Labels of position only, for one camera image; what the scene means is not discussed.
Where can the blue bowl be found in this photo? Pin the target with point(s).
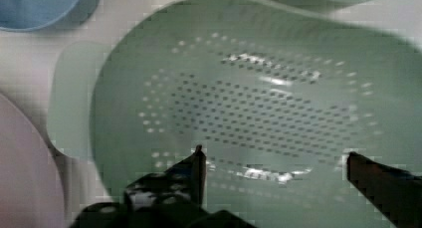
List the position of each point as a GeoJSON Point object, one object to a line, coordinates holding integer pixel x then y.
{"type": "Point", "coordinates": [33, 15]}

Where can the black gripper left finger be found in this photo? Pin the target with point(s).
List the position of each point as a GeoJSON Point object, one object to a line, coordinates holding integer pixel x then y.
{"type": "Point", "coordinates": [185, 179]}

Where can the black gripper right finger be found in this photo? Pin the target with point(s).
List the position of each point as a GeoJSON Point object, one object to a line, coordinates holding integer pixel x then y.
{"type": "Point", "coordinates": [396, 193]}

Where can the green strainer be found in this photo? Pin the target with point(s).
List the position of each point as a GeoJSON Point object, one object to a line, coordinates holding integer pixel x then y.
{"type": "Point", "coordinates": [277, 97]}

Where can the pink round plate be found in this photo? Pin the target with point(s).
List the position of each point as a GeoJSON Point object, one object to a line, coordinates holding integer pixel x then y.
{"type": "Point", "coordinates": [31, 191]}

